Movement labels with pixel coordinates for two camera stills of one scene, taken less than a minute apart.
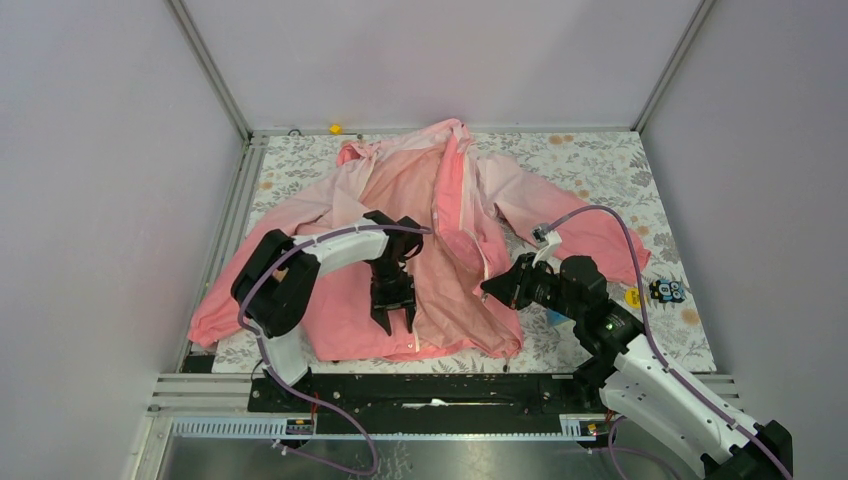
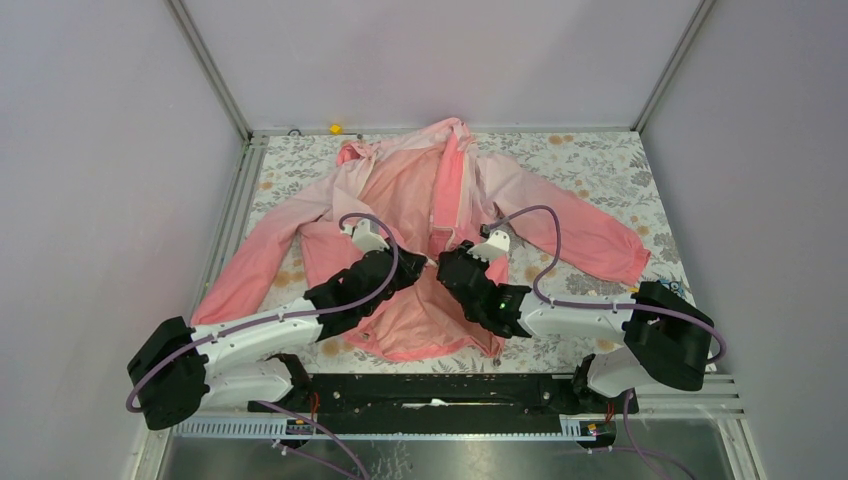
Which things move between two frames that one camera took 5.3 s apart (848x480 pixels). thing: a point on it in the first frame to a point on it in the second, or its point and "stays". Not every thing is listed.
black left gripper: x=403 y=298 to x=411 y=266
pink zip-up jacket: x=477 y=217 stays
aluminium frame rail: x=213 y=67 stays
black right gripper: x=511 y=287 to x=461 y=252
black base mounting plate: x=447 y=405 stays
